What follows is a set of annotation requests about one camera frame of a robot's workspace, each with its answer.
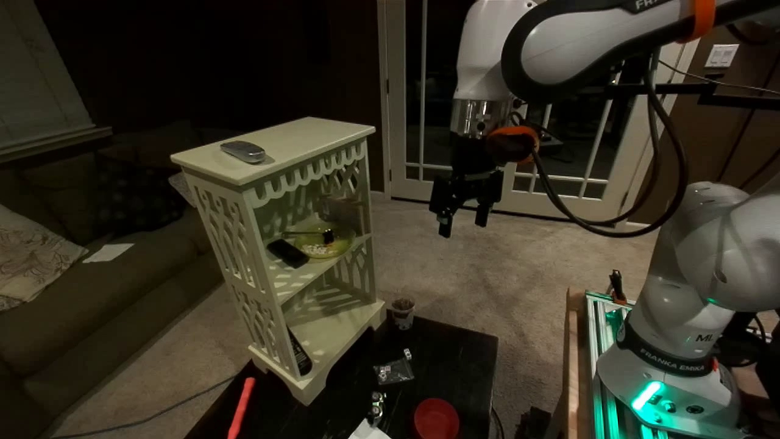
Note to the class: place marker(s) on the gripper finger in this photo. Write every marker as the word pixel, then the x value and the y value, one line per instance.
pixel 489 195
pixel 443 204

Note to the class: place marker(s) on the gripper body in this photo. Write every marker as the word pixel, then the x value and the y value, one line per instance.
pixel 469 155

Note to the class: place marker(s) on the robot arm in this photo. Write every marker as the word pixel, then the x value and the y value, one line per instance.
pixel 567 42

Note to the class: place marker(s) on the green plate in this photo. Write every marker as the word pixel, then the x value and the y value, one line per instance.
pixel 338 244

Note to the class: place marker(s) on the white ornate wooden shelf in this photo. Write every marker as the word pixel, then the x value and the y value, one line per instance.
pixel 280 183

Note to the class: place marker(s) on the white glass door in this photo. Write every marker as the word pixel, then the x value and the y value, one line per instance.
pixel 399 122

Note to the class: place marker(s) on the grey mug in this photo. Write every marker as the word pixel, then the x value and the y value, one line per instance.
pixel 341 210

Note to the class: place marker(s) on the small paper cup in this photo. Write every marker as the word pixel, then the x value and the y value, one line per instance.
pixel 403 314

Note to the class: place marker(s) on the black utensil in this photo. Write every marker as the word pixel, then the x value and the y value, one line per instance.
pixel 328 235

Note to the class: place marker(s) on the black phone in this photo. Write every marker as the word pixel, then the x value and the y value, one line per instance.
pixel 287 253

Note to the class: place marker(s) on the clear plastic bag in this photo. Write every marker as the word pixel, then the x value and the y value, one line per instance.
pixel 395 371

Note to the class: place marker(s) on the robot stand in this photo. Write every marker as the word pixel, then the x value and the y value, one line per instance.
pixel 585 360

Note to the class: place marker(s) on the silver computer mouse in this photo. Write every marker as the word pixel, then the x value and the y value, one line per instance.
pixel 244 151

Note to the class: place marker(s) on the black remote control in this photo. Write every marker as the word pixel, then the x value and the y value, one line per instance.
pixel 300 353

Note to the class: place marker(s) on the small metal parts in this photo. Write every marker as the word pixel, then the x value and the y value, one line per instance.
pixel 376 407

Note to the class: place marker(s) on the red bowl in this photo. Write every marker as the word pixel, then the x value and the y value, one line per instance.
pixel 436 421

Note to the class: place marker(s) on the white paper sheet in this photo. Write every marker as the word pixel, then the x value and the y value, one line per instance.
pixel 367 431

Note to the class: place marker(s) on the red marker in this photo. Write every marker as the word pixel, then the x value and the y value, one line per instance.
pixel 242 407

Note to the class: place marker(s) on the dark patterned pillow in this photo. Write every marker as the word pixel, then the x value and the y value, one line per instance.
pixel 137 195

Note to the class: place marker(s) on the white paper note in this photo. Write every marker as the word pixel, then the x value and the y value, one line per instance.
pixel 108 252

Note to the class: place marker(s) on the brown couch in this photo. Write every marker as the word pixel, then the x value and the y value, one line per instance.
pixel 91 305

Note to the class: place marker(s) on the beige patterned cushion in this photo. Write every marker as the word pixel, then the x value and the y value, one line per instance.
pixel 30 256

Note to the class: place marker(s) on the window blind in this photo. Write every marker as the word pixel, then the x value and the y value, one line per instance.
pixel 36 79

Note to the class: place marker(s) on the white wall switch plate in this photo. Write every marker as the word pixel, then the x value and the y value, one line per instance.
pixel 722 55

